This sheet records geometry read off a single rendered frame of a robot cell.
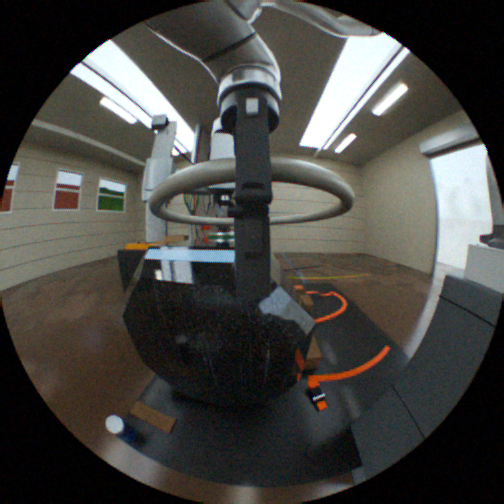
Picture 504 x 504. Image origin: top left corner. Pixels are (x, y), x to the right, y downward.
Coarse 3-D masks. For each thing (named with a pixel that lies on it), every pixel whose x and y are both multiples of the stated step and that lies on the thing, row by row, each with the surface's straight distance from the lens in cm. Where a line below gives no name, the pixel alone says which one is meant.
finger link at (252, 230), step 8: (248, 192) 10; (256, 192) 10; (264, 192) 10; (248, 200) 10; (256, 200) 10; (248, 208) 11; (256, 208) 11; (248, 216) 11; (256, 216) 11; (248, 224) 11; (256, 224) 11; (248, 232) 11; (256, 232) 11; (248, 240) 11; (256, 240) 11; (248, 248) 11; (256, 248) 11; (248, 256) 12; (256, 256) 12
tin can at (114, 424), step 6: (108, 420) 95; (114, 420) 93; (120, 420) 92; (108, 426) 94; (114, 426) 92; (120, 426) 90; (126, 426) 93; (114, 432) 91; (120, 432) 90; (126, 432) 93; (132, 432) 97; (126, 438) 97; (132, 438) 99
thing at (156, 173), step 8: (144, 168) 159; (152, 168) 149; (160, 168) 147; (168, 168) 149; (152, 176) 145; (160, 176) 144; (168, 176) 147; (152, 184) 143; (192, 192) 160; (200, 192) 161
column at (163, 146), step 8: (168, 128) 178; (176, 128) 188; (160, 136) 173; (168, 136) 172; (160, 144) 168; (168, 144) 166; (152, 152) 165; (160, 152) 163; (168, 152) 161; (152, 216) 145; (152, 224) 144; (160, 224) 143; (152, 232) 144; (160, 232) 143; (152, 240) 144; (160, 240) 143
